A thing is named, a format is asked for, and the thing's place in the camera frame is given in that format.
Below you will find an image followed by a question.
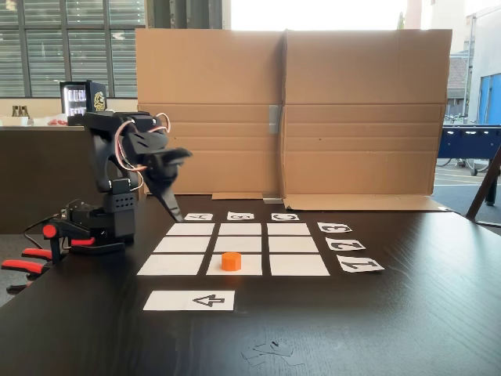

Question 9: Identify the brown cardboard screen large flap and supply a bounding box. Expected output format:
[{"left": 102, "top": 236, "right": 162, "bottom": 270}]
[{"left": 282, "top": 27, "right": 453, "bottom": 213}]

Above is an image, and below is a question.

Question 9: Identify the paper label number 2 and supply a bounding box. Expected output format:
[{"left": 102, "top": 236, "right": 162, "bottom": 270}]
[{"left": 325, "top": 237, "right": 367, "bottom": 251}]

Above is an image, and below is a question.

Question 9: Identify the brown counter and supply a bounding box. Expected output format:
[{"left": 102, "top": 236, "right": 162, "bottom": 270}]
[{"left": 0, "top": 125, "right": 138, "bottom": 236}]

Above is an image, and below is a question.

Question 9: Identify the white arrow paper sheet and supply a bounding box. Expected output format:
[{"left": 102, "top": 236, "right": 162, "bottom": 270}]
[{"left": 142, "top": 290, "right": 236, "bottom": 313}]

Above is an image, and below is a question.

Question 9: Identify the paper label number 1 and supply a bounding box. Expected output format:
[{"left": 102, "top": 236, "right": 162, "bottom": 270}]
[{"left": 336, "top": 258, "right": 385, "bottom": 274}]

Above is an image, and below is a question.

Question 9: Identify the brown cardboard screen small flap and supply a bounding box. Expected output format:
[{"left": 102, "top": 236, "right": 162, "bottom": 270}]
[{"left": 135, "top": 27, "right": 287, "bottom": 201}]

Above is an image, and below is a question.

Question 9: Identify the dark wooden stand leg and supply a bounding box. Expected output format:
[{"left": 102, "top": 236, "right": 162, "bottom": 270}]
[{"left": 465, "top": 146, "right": 501, "bottom": 229}]

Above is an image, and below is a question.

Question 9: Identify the red handled clamp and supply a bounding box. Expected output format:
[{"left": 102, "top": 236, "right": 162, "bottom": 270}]
[{"left": 0, "top": 247, "right": 54, "bottom": 295}]

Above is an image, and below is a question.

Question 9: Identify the black mini fridge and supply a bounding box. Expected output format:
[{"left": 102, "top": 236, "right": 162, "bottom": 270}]
[{"left": 59, "top": 80, "right": 107, "bottom": 118}]

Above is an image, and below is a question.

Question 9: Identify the black red bar clamp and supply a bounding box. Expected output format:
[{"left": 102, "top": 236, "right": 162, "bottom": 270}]
[{"left": 41, "top": 219, "right": 97, "bottom": 266}]

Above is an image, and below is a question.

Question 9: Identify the black power cable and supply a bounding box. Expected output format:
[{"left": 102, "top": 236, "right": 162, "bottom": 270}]
[{"left": 23, "top": 217, "right": 52, "bottom": 248}]

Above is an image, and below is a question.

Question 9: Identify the white nine-square paper grid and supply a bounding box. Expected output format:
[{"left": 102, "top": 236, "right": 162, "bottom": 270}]
[{"left": 135, "top": 222, "right": 332, "bottom": 277}]

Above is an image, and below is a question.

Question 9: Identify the round orange token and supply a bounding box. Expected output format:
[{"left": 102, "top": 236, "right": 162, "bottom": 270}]
[{"left": 221, "top": 251, "right": 242, "bottom": 272}]

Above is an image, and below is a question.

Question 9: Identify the grey tape strip on cardboard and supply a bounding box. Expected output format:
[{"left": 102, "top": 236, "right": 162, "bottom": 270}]
[{"left": 268, "top": 104, "right": 283, "bottom": 134}]

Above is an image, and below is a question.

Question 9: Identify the paper label number 3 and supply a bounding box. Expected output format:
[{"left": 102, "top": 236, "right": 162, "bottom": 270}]
[{"left": 316, "top": 222, "right": 353, "bottom": 234}]

